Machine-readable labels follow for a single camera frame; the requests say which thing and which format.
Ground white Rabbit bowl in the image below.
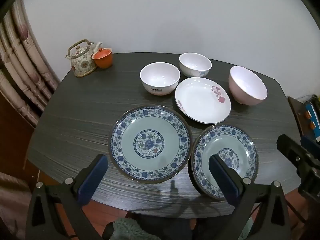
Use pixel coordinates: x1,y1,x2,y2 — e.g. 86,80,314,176
139,62,181,96

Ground floral ceramic teapot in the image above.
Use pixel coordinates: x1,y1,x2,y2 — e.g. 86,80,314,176
66,39,103,77

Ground beige patterned curtain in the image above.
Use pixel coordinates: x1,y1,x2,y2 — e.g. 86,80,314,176
1,0,59,126

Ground white bowl blue print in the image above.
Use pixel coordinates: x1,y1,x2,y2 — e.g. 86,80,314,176
178,53,212,77

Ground small blue floral plate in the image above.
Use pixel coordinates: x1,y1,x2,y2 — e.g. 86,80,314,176
188,125,259,201

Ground large blue floral plate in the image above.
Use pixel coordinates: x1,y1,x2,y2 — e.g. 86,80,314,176
108,105,193,184

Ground white plate pink flowers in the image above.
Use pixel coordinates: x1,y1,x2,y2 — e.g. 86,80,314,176
175,77,231,125

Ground pink bowl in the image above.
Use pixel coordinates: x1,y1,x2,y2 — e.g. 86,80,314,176
228,66,268,106

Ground blue box orange labels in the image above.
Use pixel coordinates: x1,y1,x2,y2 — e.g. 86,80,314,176
305,102,320,143

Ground dark side shelf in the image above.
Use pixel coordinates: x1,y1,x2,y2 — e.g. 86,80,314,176
288,96,319,144

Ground orange lidded teacup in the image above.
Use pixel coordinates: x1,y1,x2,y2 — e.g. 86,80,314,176
92,48,113,69

